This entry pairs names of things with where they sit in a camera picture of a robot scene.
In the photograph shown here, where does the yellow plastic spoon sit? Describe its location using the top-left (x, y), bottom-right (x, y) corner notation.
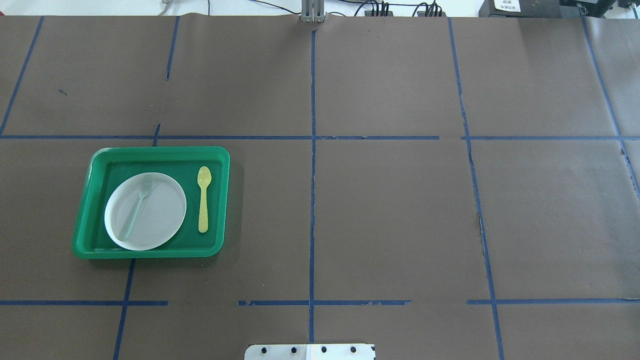
top-left (196, 166), bottom-right (212, 234)

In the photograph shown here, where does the black power strip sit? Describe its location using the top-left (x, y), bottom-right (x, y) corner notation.
top-left (362, 0), bottom-right (394, 18)

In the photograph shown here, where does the white round plate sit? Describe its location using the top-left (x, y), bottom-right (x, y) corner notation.
top-left (103, 172), bottom-right (187, 251)

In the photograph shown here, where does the green plastic tray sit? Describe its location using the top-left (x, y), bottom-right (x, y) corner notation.
top-left (71, 146), bottom-right (231, 260)

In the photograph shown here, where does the black device box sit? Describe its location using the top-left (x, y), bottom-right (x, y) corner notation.
top-left (478, 0), bottom-right (585, 19)

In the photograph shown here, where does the aluminium frame post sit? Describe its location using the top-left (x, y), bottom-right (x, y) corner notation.
top-left (300, 0), bottom-right (327, 23)

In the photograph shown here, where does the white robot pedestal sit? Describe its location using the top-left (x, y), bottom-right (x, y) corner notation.
top-left (244, 343), bottom-right (377, 360)

